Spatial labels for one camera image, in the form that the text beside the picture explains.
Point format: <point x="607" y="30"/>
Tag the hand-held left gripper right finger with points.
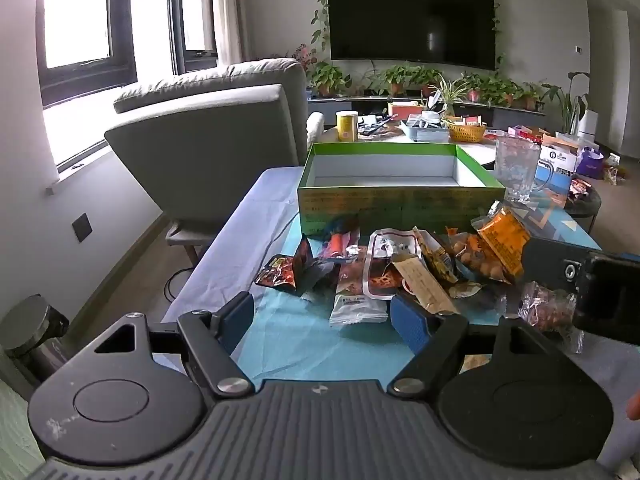
<point x="407" y="326"/>

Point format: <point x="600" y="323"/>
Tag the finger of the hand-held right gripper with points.
<point x="550" y="262"/>

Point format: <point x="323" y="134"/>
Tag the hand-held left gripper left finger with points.
<point x="239" y="321"/>

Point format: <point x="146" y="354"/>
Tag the tan kraft snack packet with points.
<point x="422" y="280"/>

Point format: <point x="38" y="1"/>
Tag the orange snack packet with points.
<point x="502" y="237"/>

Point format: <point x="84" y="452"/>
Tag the green cardboard box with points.
<point x="400" y="205"/>

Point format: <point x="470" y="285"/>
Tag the person's right hand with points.
<point x="635" y="406"/>

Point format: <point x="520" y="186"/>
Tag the clear red-brown snack packet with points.
<point x="545" y="310"/>

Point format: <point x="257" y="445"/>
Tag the white brown snack packet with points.
<point x="357" y="305"/>

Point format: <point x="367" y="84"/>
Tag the dark red snack packet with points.
<point x="277" y="272"/>

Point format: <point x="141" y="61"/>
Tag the teal patterned tablecloth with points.
<point x="300" y="340"/>

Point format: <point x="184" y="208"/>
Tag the clear packet of brown balls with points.
<point x="482" y="262"/>

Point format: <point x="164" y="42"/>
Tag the round dark side table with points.
<point x="590" y="205"/>

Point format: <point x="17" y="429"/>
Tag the yellow brown snack packet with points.
<point x="437" y="257"/>

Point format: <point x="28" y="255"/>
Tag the white red-edged snack packet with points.
<point x="392" y="247"/>

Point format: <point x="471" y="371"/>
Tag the small red white packets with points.
<point x="580" y="186"/>

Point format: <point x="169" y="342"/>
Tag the black snack packet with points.
<point x="312" y="267"/>

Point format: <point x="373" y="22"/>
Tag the white blue carton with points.
<point x="557" y="170"/>

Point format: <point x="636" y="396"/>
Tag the clear glass mug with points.
<point x="517" y="170"/>

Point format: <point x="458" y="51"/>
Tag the purple gift bag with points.
<point x="590" y="165"/>

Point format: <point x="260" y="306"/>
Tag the orange sausage packet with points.
<point x="340" y="242"/>

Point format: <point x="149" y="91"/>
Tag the round white table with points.
<point x="477" y="152"/>

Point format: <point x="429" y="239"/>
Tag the white air purifier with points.
<point x="587" y="122"/>

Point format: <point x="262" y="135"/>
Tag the yellow woven basket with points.
<point x="465" y="132"/>

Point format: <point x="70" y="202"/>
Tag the tall leafy plant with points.
<point x="570" y="105"/>

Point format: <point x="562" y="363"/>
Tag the grey fabric sofa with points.
<point x="200" y="160"/>

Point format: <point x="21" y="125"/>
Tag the blue plastic basket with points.
<point x="425" y="134"/>

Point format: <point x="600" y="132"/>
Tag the spider plant in vase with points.
<point x="447" y="92"/>

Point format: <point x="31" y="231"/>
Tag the scattered dark small packets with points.
<point x="375" y="125"/>

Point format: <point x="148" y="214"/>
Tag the yellow can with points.
<point x="346" y="127"/>

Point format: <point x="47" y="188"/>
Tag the grey trash can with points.
<point x="30" y="320"/>

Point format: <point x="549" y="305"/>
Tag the orange box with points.
<point x="405" y="111"/>

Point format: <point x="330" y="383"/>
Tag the grey television console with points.
<point x="325" y="107"/>

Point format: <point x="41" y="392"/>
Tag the row of potted plants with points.
<point x="400" y="76"/>

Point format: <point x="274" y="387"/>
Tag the red flower decoration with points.
<point x="302" y="55"/>

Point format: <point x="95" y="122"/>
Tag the narrow black-framed window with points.
<point x="192" y="15"/>

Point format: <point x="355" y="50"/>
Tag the light curtain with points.
<point x="230" y="10"/>

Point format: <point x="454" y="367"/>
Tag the large black-framed window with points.
<point x="75" y="10"/>

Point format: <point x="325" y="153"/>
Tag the dark wall socket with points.
<point x="82" y="227"/>

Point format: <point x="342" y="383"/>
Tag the wall-mounted black television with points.
<point x="410" y="15"/>

